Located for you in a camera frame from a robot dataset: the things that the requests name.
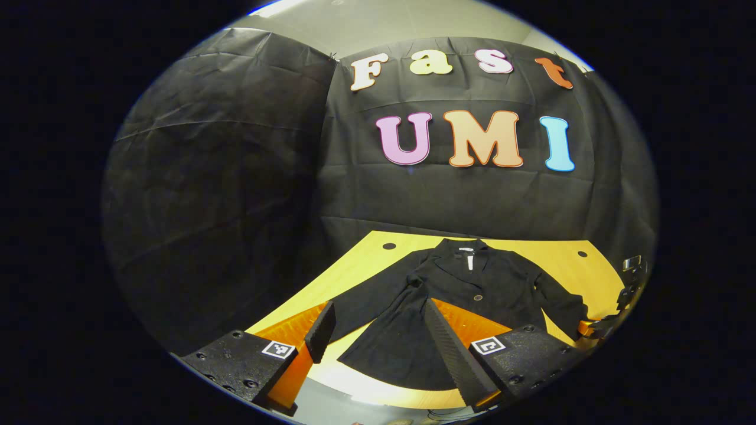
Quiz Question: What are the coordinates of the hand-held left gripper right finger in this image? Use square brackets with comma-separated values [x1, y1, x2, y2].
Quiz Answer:
[422, 297, 592, 411]

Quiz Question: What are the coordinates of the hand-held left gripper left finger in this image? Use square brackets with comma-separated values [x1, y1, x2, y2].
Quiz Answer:
[177, 300, 337, 416]

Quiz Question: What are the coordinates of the black buttoned coat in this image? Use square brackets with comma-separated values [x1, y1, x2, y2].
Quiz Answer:
[328, 237, 591, 392]

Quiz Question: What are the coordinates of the black backdrop cloth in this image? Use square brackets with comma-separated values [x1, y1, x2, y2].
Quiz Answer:
[100, 27, 660, 356]

